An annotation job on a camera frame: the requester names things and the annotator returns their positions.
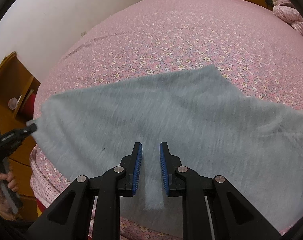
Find grey fleece pants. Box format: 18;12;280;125
33;66;303;237

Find left hand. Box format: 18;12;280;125
0;171;20;222

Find red container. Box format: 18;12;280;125
19;92;36;118

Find small plastic cup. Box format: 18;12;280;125
8;98;18;110

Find wooden nightstand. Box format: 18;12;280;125
0;52;40;222

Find pink floral bed sheet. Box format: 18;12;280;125
29;0;303;240

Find pink quilted comforter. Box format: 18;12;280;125
272;0;303;36

